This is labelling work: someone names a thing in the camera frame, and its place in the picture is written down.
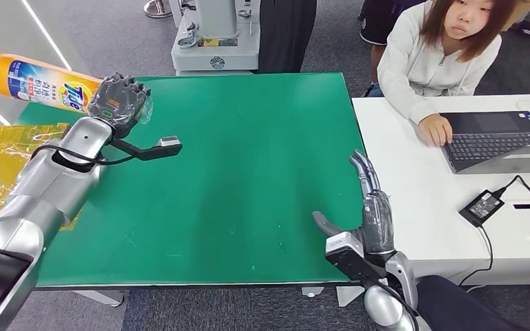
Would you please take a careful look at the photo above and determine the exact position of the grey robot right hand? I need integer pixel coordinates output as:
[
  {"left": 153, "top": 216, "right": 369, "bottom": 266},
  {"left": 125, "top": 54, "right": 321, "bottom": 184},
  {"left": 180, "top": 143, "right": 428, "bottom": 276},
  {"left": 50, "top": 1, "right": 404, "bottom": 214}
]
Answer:
[{"left": 311, "top": 150, "right": 395, "bottom": 256}]

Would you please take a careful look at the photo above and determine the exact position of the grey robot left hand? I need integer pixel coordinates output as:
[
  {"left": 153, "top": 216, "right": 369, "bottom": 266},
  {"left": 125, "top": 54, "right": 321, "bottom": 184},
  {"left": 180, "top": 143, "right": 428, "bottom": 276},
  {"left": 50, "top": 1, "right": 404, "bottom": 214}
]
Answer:
[{"left": 87, "top": 72, "right": 153, "bottom": 139}]

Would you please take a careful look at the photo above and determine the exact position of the orange detergent bottle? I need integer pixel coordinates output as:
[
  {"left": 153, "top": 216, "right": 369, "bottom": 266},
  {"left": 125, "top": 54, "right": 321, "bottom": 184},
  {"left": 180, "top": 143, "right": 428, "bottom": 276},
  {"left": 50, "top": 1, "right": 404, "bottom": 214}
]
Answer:
[{"left": 0, "top": 54, "right": 155, "bottom": 126}]

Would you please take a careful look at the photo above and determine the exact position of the white desk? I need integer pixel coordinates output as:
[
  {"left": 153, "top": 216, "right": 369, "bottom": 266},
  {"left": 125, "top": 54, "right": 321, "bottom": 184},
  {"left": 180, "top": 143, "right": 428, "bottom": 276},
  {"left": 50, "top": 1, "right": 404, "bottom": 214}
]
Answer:
[{"left": 351, "top": 93, "right": 530, "bottom": 306}]

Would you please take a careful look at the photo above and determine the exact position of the metal stanchion base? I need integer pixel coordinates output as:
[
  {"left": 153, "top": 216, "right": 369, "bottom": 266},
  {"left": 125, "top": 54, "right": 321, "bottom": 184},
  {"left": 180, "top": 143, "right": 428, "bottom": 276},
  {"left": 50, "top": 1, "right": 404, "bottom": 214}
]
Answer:
[{"left": 144, "top": 0, "right": 173, "bottom": 19}]

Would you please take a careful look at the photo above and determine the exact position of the black power adapter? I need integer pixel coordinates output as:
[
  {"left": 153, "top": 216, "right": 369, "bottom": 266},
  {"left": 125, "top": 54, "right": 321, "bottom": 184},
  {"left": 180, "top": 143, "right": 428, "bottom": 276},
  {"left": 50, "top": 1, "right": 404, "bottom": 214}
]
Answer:
[{"left": 458, "top": 189, "right": 506, "bottom": 228}]

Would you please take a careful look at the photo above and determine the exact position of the white machine with column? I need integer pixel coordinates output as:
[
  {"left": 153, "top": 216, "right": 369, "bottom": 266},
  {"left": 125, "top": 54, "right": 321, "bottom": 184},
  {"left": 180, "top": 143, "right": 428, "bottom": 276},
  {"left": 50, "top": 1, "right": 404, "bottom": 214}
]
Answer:
[{"left": 171, "top": 0, "right": 262, "bottom": 77}]

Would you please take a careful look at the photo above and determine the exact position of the dark rounded object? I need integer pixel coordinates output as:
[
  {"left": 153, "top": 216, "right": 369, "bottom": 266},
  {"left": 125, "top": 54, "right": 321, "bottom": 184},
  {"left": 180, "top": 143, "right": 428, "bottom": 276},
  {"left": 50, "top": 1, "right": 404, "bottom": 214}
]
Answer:
[{"left": 415, "top": 275, "right": 529, "bottom": 331}]

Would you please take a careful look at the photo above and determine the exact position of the green work table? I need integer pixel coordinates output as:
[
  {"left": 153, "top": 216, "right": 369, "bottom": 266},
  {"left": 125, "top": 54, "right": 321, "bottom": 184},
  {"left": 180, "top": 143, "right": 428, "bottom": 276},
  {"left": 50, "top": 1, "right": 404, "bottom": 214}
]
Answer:
[{"left": 15, "top": 72, "right": 387, "bottom": 308}]

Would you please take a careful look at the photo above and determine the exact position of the yellow tape-wrapped cardboard box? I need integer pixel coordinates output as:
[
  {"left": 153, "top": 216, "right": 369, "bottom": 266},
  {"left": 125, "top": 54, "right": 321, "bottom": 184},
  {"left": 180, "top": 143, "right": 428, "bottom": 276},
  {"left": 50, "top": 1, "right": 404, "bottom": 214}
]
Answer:
[{"left": 0, "top": 122, "right": 81, "bottom": 232}]

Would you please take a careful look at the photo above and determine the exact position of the grey laptop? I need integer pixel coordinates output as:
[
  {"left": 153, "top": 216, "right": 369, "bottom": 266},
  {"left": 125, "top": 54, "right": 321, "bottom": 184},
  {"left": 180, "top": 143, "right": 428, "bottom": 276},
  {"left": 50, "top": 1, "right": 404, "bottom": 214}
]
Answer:
[{"left": 439, "top": 110, "right": 530, "bottom": 175}]

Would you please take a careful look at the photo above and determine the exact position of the person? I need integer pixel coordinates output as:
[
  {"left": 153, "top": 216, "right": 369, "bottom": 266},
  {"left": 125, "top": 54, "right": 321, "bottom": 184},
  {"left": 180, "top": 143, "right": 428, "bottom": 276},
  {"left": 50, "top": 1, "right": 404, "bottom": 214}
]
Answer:
[
  {"left": 255, "top": 0, "right": 317, "bottom": 74},
  {"left": 366, "top": 0, "right": 518, "bottom": 148},
  {"left": 357, "top": 0, "right": 415, "bottom": 88}
]

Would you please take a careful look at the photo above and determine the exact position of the tan cardboard box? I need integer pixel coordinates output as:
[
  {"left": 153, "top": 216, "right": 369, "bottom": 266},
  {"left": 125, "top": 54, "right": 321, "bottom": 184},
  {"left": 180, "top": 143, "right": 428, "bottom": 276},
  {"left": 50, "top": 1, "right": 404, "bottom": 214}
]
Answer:
[{"left": 502, "top": 0, "right": 530, "bottom": 32}]

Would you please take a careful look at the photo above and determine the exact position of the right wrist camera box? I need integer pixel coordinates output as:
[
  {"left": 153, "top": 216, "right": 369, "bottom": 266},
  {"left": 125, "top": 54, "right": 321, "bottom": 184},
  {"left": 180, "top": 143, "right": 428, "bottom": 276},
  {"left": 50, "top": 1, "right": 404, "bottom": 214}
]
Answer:
[{"left": 325, "top": 231, "right": 387, "bottom": 282}]

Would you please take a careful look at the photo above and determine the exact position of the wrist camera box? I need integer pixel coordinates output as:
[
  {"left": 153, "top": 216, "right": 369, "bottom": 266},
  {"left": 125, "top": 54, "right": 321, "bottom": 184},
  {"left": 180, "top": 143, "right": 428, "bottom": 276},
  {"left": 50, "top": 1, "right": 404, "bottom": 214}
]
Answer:
[
  {"left": 109, "top": 135, "right": 184, "bottom": 161},
  {"left": 325, "top": 231, "right": 387, "bottom": 282}
]

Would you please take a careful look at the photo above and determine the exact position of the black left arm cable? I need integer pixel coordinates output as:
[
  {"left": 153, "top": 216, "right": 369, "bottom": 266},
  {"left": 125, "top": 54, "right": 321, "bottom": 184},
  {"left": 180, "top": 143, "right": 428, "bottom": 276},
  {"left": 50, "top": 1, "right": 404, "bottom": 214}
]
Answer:
[{"left": 30, "top": 143, "right": 138, "bottom": 168}]

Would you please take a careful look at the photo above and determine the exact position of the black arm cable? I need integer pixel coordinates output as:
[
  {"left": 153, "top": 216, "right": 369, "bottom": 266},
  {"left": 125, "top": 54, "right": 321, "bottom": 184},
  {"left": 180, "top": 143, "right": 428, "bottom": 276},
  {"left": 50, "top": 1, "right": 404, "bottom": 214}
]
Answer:
[
  {"left": 370, "top": 279, "right": 420, "bottom": 331},
  {"left": 30, "top": 143, "right": 138, "bottom": 168}
]

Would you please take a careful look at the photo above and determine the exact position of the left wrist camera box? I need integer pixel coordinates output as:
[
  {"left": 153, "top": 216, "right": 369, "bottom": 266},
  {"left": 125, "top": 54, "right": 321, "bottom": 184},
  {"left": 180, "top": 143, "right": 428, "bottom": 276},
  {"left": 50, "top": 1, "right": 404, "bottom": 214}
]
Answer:
[{"left": 109, "top": 135, "right": 184, "bottom": 161}]

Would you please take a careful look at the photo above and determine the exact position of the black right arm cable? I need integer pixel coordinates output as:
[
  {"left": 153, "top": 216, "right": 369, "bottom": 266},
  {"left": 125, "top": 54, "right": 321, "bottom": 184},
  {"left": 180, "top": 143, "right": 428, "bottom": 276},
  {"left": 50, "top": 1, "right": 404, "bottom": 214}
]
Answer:
[{"left": 370, "top": 279, "right": 420, "bottom": 331}]

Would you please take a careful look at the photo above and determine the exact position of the black adapter cable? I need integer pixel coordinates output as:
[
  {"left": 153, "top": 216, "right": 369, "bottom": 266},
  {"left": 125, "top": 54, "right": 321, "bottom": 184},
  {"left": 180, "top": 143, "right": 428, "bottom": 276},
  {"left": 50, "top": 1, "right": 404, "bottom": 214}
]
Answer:
[
  {"left": 458, "top": 225, "right": 495, "bottom": 288},
  {"left": 495, "top": 174, "right": 530, "bottom": 211}
]

